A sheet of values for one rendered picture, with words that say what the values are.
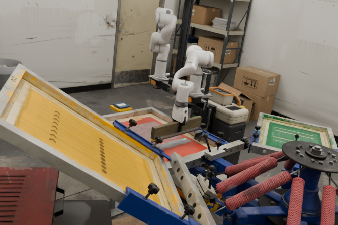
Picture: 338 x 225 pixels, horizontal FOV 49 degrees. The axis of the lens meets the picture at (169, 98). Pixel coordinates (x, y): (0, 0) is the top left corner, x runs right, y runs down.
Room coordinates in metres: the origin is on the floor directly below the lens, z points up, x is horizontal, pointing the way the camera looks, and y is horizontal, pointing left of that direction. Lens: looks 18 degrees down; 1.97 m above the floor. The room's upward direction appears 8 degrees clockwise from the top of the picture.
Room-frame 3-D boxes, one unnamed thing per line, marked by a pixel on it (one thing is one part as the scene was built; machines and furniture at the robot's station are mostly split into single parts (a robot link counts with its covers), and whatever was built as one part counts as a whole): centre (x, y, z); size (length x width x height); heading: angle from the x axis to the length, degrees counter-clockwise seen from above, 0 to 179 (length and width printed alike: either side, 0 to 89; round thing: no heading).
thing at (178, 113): (2.15, -0.08, 1.20); 0.10 x 0.07 x 0.11; 45
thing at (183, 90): (2.18, -0.09, 1.33); 0.15 x 0.10 x 0.11; 171
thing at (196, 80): (2.82, -0.20, 1.21); 0.16 x 0.13 x 0.15; 132
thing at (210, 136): (2.30, -0.31, 0.98); 0.30 x 0.05 x 0.07; 45
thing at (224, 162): (1.88, -0.34, 1.02); 0.17 x 0.06 x 0.05; 45
